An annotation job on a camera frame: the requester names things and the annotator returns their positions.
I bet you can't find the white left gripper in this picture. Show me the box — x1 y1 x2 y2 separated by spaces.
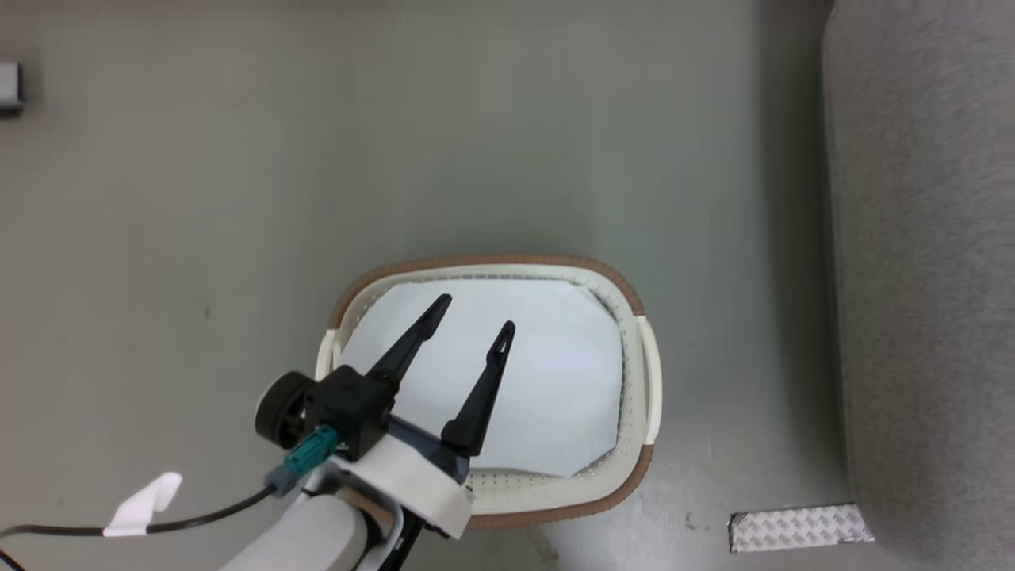
328 294 517 541

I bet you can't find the pale sheet lining basket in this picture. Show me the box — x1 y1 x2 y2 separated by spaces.
339 278 629 478

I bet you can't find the grey fabric sofa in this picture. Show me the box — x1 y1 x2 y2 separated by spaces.
821 0 1015 571

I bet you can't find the white perforated laundry basket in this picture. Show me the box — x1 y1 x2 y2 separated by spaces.
315 253 664 531

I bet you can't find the metal tread plate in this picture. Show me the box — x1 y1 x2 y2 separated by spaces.
728 502 876 555

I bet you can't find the black cable with teal plug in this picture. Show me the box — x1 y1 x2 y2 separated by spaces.
0 425 343 543

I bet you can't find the white cable tag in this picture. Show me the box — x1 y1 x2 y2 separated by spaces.
102 472 184 538

